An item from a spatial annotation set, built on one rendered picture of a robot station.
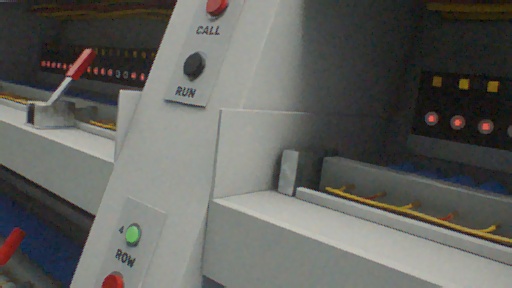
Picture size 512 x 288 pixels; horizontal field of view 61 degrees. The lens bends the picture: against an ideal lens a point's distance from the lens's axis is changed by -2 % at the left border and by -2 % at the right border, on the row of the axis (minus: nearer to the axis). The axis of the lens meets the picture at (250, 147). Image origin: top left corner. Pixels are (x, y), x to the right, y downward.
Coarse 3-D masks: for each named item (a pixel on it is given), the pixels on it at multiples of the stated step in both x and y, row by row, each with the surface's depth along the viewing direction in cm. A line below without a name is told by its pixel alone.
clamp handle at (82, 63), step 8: (80, 56) 44; (88, 56) 44; (80, 64) 43; (88, 64) 44; (72, 72) 43; (80, 72) 43; (64, 80) 43; (72, 80) 43; (64, 88) 43; (56, 96) 42
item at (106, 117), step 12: (12, 84) 61; (0, 96) 59; (12, 96) 58; (24, 96) 58; (36, 96) 55; (48, 96) 53; (72, 96) 52; (108, 108) 45; (84, 120) 48; (96, 120) 46; (108, 120) 44
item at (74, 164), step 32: (0, 64) 79; (128, 96) 30; (0, 128) 44; (32, 128) 41; (128, 128) 31; (0, 160) 44; (32, 160) 39; (64, 160) 35; (96, 160) 32; (64, 192) 36; (96, 192) 32
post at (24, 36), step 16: (0, 16) 78; (16, 16) 80; (32, 16) 82; (0, 32) 78; (16, 32) 80; (32, 32) 82; (48, 32) 84; (0, 48) 79; (16, 48) 81; (32, 48) 83; (32, 64) 83
